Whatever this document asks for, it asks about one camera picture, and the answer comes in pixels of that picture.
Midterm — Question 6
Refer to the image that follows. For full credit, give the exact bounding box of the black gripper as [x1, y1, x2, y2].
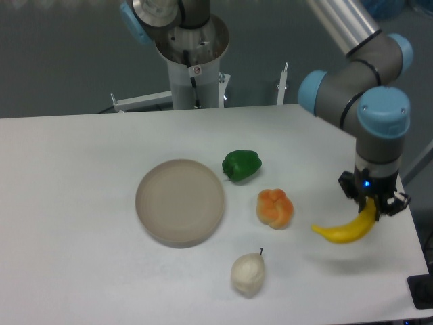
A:
[338, 165, 411, 220]

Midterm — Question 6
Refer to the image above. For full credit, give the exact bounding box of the yellow banana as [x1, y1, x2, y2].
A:
[311, 198, 376, 244]

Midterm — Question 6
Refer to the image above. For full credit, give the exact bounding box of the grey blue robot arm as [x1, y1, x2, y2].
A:
[120, 1, 413, 218]

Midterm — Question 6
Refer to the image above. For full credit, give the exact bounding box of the orange bread roll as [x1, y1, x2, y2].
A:
[256, 188, 294, 230]

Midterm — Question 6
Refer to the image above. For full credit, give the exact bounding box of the black device at edge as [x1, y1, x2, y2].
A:
[407, 274, 432, 310]

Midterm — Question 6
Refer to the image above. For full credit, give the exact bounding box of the green bell pepper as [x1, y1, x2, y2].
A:
[221, 150, 262, 182]

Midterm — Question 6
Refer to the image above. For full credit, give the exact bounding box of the white pear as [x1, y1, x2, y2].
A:
[230, 247, 266, 299]

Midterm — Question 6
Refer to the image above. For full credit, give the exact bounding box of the beige round plate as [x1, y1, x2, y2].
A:
[135, 159, 225, 248]

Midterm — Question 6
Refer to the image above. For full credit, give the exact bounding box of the grey metal frame leg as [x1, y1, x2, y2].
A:
[401, 140, 433, 186]

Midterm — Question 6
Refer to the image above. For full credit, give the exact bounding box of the white metal bracket right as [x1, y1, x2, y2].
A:
[276, 62, 289, 106]

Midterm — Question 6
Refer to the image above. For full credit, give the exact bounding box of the white metal bracket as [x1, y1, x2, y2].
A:
[110, 91, 173, 112]
[276, 62, 289, 106]

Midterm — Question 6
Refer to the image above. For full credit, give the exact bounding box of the black pedestal cable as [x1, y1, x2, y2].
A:
[182, 49, 202, 110]

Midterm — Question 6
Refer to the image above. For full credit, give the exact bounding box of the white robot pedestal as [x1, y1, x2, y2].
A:
[156, 14, 229, 110]

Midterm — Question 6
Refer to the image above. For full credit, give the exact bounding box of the white metal bracket left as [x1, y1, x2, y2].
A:
[110, 91, 173, 112]

